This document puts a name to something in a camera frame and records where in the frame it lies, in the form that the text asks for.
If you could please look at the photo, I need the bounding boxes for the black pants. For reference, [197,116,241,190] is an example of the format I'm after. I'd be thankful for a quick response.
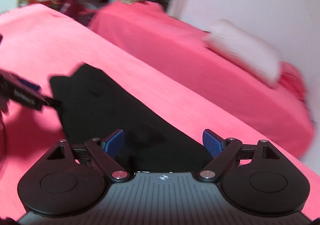
[50,64,212,173]

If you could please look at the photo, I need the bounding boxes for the near pink bed cover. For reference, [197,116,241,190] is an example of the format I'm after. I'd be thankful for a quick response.
[1,5,319,224]

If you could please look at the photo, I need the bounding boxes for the folded red blanket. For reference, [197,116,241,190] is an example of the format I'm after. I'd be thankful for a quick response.
[279,62,307,101]

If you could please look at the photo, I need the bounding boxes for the white pillow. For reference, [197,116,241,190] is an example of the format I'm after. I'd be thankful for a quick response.
[204,19,281,88]

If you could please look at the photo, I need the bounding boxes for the far pink bed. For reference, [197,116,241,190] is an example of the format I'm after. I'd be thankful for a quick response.
[89,1,315,158]

